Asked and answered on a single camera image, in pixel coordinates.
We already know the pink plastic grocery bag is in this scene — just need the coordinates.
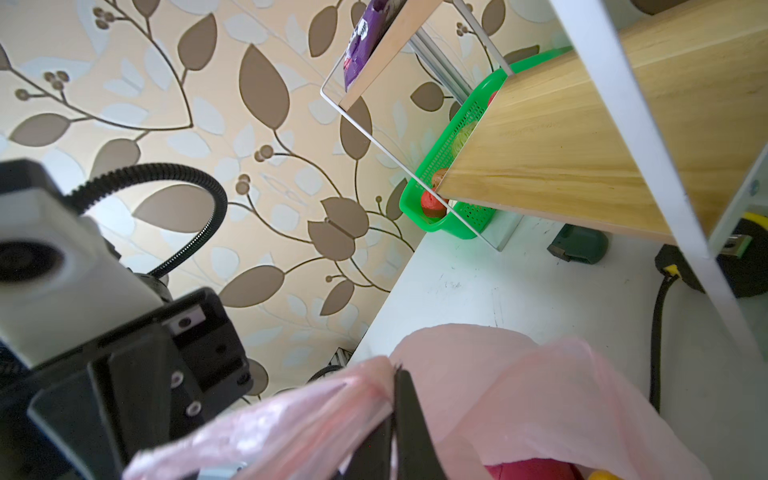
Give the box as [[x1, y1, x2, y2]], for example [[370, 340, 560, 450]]
[[124, 324, 710, 479]]

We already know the white wooden two-tier shelf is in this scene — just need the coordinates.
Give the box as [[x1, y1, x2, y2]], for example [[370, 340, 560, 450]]
[[319, 0, 768, 373]]

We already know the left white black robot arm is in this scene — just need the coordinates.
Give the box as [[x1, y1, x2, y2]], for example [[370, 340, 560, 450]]
[[1, 159, 253, 479]]

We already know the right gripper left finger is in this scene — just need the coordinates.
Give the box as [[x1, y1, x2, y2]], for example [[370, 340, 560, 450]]
[[341, 415, 393, 480]]

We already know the left green vegetable basket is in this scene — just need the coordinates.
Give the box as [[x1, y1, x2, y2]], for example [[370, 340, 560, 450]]
[[398, 46, 571, 241]]

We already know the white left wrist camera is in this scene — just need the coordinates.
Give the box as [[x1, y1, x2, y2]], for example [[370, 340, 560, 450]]
[[1, 159, 162, 369]]

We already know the red strawberry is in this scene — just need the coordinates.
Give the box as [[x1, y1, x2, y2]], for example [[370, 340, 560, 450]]
[[420, 191, 447, 219]]

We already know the pink dragon fruit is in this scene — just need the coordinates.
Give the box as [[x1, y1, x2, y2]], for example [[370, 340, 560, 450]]
[[486, 458, 583, 480]]

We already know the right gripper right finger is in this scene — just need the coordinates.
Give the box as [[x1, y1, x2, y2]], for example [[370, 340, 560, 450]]
[[394, 368, 447, 480]]

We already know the purple Fox's candy bag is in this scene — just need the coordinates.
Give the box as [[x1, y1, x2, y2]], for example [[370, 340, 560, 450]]
[[343, 0, 403, 91]]

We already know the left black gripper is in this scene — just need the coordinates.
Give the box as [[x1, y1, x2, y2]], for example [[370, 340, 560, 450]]
[[1, 288, 253, 479]]

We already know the dark green pipe wrench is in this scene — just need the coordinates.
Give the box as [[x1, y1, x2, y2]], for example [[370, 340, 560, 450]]
[[547, 224, 609, 265]]

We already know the black tape measure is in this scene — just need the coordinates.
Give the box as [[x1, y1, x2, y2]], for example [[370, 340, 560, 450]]
[[654, 213, 767, 298]]

